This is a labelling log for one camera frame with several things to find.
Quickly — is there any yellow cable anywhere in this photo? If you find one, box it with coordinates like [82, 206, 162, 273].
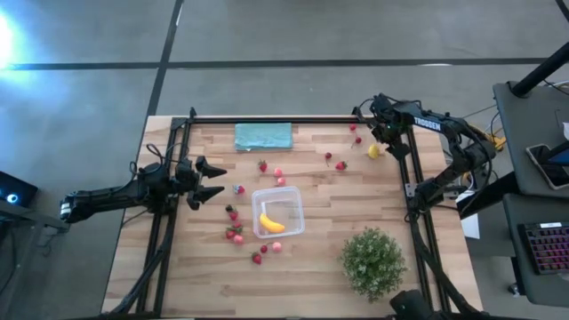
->
[466, 123, 508, 152]

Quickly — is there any black stand pole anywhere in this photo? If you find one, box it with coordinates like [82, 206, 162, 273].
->
[509, 41, 569, 99]

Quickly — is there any grey metal stand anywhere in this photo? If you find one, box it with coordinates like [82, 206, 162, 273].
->
[0, 199, 71, 235]

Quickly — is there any black desk beam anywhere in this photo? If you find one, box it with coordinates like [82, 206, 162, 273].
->
[456, 171, 530, 220]

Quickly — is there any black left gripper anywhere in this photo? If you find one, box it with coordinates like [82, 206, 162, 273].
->
[175, 155, 228, 211]

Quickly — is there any clear plastic tupperware container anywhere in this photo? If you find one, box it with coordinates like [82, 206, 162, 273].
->
[251, 186, 307, 240]

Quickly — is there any green plant in black pot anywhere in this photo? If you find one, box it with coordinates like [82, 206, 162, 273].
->
[339, 226, 409, 304]

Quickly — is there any black device with blue light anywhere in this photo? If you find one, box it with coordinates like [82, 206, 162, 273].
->
[0, 170, 39, 209]

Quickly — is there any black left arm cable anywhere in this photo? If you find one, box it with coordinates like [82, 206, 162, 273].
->
[128, 142, 179, 179]

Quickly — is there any yellow toy banana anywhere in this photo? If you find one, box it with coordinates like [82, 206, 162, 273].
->
[259, 212, 286, 235]

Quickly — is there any black phone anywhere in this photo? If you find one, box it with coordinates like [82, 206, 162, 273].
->
[525, 142, 569, 190]

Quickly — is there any teal folded cloth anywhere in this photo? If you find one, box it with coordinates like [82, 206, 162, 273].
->
[234, 122, 294, 153]

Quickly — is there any grey desk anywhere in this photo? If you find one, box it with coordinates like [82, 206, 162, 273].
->
[501, 193, 569, 308]
[492, 81, 569, 197]

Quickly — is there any black aluminium table frame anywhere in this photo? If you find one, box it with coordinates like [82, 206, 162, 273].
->
[100, 106, 484, 320]

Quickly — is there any white box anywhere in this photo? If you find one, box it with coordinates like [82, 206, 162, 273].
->
[459, 189, 482, 240]

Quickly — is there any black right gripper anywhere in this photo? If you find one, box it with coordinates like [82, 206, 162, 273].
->
[367, 93, 414, 162]

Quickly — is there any red backlit keyboard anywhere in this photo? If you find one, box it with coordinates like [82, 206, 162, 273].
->
[517, 220, 569, 276]

